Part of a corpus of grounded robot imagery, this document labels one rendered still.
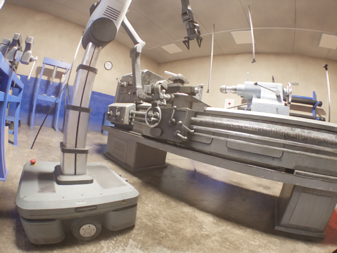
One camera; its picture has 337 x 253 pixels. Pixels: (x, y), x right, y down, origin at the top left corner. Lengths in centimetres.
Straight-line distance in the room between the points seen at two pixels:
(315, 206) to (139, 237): 121
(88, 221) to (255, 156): 114
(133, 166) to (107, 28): 150
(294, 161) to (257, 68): 402
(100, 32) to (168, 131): 95
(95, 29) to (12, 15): 500
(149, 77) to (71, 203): 178
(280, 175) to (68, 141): 121
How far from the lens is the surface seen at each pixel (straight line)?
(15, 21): 556
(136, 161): 183
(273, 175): 103
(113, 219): 82
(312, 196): 127
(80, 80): 79
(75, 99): 77
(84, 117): 78
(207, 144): 128
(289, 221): 131
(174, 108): 119
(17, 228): 97
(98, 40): 82
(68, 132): 77
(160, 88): 189
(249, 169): 102
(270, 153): 118
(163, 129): 133
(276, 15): 389
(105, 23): 86
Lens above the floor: 63
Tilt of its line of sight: level
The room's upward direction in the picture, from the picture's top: 10 degrees clockwise
